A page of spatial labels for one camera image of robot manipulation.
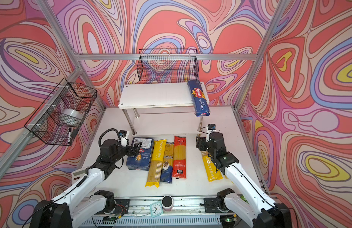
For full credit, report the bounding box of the clear blue spaghetti pack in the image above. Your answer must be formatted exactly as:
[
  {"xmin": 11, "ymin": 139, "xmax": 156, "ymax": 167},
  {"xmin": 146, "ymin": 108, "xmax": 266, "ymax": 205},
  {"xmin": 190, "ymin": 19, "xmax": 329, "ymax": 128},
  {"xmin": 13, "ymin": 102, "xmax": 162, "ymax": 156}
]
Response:
[{"xmin": 160, "ymin": 142, "xmax": 174, "ymax": 184}]

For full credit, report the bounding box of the dark blue Barilla pasta box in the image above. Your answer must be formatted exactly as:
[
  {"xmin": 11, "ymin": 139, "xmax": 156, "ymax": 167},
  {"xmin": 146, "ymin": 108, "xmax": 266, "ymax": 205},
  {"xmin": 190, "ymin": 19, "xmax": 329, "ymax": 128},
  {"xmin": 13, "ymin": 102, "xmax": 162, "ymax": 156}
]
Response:
[{"xmin": 126, "ymin": 137, "xmax": 154, "ymax": 171}]

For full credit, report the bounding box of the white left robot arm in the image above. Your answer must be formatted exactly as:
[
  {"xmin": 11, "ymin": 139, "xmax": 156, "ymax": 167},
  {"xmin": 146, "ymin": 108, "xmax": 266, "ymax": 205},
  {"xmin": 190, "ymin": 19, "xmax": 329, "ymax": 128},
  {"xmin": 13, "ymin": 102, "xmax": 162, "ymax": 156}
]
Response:
[{"xmin": 29, "ymin": 139, "xmax": 142, "ymax": 228}]

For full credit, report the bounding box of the black wire basket rear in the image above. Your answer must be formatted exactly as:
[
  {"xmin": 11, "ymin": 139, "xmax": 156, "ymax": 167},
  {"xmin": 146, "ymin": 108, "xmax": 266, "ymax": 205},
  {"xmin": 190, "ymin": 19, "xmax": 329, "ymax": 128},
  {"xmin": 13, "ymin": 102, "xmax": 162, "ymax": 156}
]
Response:
[{"xmin": 137, "ymin": 48, "xmax": 199, "ymax": 84}]

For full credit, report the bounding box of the yellow pastatime spaghetti pack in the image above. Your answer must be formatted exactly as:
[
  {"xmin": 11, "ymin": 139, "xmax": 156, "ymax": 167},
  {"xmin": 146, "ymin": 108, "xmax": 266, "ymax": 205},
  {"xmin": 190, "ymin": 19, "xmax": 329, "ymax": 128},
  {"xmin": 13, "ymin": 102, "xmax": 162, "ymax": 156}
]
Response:
[
  {"xmin": 145, "ymin": 139, "xmax": 167, "ymax": 188},
  {"xmin": 201, "ymin": 151, "xmax": 223, "ymax": 182}
]

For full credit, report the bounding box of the black round speaker can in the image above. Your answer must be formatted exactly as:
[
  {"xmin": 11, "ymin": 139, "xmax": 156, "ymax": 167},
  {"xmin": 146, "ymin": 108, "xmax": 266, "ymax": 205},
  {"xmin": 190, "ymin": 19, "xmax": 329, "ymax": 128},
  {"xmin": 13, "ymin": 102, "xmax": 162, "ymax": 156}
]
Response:
[{"xmin": 161, "ymin": 195, "xmax": 174, "ymax": 211}]

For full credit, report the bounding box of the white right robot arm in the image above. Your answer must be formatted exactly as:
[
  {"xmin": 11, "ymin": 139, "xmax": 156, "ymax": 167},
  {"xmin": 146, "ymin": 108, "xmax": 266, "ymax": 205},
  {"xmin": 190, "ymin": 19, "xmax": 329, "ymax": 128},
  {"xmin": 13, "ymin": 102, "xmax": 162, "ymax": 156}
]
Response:
[{"xmin": 196, "ymin": 132, "xmax": 293, "ymax": 228}]

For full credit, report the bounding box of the teal alarm clock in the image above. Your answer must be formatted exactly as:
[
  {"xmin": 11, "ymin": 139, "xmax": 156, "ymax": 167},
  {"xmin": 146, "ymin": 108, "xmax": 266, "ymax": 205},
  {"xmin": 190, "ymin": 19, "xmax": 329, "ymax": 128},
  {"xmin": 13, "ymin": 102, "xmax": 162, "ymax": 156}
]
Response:
[{"xmin": 149, "ymin": 201, "xmax": 163, "ymax": 218}]

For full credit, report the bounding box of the silver tape roll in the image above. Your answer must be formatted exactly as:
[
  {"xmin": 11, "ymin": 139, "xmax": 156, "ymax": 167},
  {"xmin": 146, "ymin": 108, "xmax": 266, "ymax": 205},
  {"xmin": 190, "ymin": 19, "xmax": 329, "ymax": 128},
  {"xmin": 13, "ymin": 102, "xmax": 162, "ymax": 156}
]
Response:
[{"xmin": 62, "ymin": 108, "xmax": 83, "ymax": 119}]

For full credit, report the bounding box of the blue Barilla spaghetti pack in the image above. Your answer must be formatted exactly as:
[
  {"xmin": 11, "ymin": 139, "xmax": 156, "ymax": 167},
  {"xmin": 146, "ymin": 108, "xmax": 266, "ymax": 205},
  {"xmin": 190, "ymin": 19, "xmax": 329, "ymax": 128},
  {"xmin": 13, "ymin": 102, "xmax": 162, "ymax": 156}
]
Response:
[{"xmin": 187, "ymin": 80, "xmax": 210, "ymax": 117}]

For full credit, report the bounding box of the black wire basket left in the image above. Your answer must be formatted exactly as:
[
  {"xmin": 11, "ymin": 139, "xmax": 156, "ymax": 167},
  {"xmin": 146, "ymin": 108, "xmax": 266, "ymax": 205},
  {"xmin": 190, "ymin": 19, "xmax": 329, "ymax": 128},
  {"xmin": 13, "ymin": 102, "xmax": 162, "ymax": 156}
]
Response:
[{"xmin": 24, "ymin": 79, "xmax": 97, "ymax": 146}]

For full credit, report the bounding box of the black marker pen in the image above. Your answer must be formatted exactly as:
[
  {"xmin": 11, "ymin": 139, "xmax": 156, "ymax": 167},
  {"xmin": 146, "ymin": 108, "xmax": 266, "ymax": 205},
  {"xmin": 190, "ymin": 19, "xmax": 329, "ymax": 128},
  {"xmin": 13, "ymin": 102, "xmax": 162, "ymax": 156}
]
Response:
[{"xmin": 67, "ymin": 128, "xmax": 72, "ymax": 145}]

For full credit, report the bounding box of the black wire basket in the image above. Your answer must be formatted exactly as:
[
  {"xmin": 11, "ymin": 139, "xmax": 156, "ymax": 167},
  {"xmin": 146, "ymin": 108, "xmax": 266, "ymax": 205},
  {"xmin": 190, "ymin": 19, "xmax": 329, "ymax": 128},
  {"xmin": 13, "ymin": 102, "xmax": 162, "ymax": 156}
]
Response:
[
  {"xmin": 24, "ymin": 79, "xmax": 97, "ymax": 146},
  {"xmin": 137, "ymin": 48, "xmax": 199, "ymax": 84}
]

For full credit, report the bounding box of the white two-tier shelf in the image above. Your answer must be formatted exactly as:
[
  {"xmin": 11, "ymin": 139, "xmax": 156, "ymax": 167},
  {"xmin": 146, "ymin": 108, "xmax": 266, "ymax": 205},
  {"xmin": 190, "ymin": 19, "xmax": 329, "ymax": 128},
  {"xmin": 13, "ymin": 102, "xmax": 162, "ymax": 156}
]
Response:
[{"xmin": 119, "ymin": 83, "xmax": 209, "ymax": 136}]

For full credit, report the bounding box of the white calculator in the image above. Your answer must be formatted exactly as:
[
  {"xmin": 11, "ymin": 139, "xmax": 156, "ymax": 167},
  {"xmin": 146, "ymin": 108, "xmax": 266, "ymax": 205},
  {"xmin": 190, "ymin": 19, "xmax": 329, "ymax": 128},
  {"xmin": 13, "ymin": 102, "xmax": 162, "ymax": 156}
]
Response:
[{"xmin": 71, "ymin": 167, "xmax": 89, "ymax": 184}]

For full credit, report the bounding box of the red spaghetti pack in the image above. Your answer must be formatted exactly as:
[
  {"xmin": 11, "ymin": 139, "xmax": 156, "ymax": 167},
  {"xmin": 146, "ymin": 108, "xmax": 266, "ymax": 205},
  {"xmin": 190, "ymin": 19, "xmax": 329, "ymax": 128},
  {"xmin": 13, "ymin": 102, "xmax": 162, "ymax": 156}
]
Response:
[{"xmin": 172, "ymin": 136, "xmax": 186, "ymax": 179}]

